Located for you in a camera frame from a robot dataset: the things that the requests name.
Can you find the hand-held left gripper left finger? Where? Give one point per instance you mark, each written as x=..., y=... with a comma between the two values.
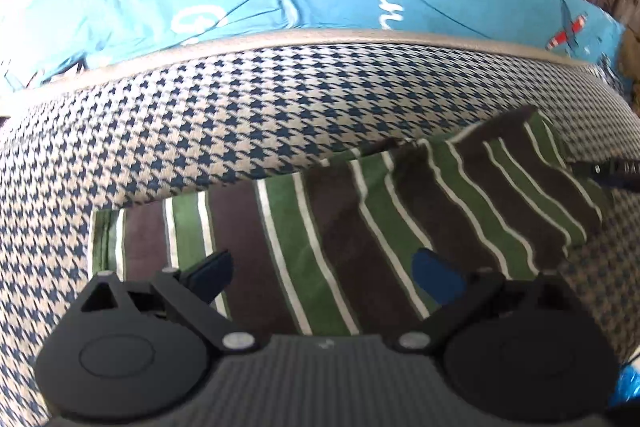
x=212, y=274

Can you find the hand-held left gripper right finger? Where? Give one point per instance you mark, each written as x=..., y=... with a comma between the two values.
x=437, y=277

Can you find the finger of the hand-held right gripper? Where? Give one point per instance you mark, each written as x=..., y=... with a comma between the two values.
x=587, y=169

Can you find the green brown striped shirt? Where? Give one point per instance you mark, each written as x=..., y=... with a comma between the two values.
x=350, y=232

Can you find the houndstooth woven mat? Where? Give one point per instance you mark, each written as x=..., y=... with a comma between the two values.
x=200, y=122

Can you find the blue plastic bag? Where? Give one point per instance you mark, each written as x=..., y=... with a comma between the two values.
x=627, y=389

